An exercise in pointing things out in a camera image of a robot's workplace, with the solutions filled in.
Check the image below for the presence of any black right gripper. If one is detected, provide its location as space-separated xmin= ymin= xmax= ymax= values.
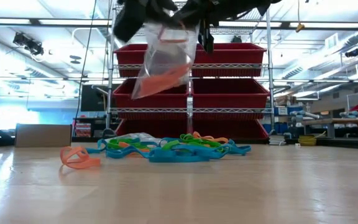
xmin=178 ymin=0 xmax=260 ymax=54

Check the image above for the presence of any orange rubber band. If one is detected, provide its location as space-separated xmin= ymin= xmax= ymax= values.
xmin=138 ymin=74 xmax=180 ymax=97
xmin=118 ymin=141 xmax=150 ymax=157
xmin=193 ymin=131 xmax=229 ymax=144
xmin=60 ymin=146 xmax=101 ymax=170
xmin=144 ymin=70 xmax=189 ymax=93
xmin=158 ymin=26 xmax=190 ymax=44
xmin=154 ymin=63 xmax=191 ymax=85

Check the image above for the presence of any clear plastic zip bag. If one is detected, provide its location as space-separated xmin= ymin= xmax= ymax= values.
xmin=131 ymin=21 xmax=201 ymax=100
xmin=106 ymin=132 xmax=163 ymax=146

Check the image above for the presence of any green rubber band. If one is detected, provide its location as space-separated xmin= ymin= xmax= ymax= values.
xmin=107 ymin=138 xmax=155 ymax=151
xmin=178 ymin=133 xmax=226 ymax=149

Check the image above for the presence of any blue rubber band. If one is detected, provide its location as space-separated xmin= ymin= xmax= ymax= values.
xmin=85 ymin=138 xmax=155 ymax=159
xmin=225 ymin=139 xmax=252 ymax=156
xmin=147 ymin=146 xmax=229 ymax=164

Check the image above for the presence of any black monitor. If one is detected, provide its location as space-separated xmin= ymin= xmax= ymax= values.
xmin=81 ymin=84 xmax=113 ymax=112

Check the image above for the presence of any black ceiling fixture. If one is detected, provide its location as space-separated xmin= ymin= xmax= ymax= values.
xmin=12 ymin=32 xmax=45 ymax=56

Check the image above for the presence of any blue storage crate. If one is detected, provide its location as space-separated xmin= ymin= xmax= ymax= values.
xmin=273 ymin=105 xmax=305 ymax=116

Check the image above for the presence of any small parts drawer cabinet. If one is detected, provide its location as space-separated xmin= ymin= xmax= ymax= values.
xmin=73 ymin=123 xmax=92 ymax=138

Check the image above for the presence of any ceiling light strip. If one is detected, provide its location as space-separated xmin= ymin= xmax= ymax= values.
xmin=303 ymin=22 xmax=358 ymax=29
xmin=0 ymin=17 xmax=111 ymax=26

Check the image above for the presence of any small cardboard box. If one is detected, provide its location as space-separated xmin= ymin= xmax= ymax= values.
xmin=14 ymin=123 xmax=73 ymax=148

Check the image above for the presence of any wooden workbench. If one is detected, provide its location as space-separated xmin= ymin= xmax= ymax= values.
xmin=301 ymin=117 xmax=358 ymax=139

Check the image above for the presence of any chrome wire shelf cart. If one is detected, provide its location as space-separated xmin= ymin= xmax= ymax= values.
xmin=106 ymin=0 xmax=276 ymax=144

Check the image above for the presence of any black hanging cable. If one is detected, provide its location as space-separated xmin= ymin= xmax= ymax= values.
xmin=74 ymin=0 xmax=98 ymax=138

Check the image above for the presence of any yellow hanging cord plug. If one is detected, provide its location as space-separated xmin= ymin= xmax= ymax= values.
xmin=295 ymin=0 xmax=306 ymax=34

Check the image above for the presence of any black spool yellow wire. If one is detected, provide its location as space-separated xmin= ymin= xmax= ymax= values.
xmin=297 ymin=134 xmax=319 ymax=147

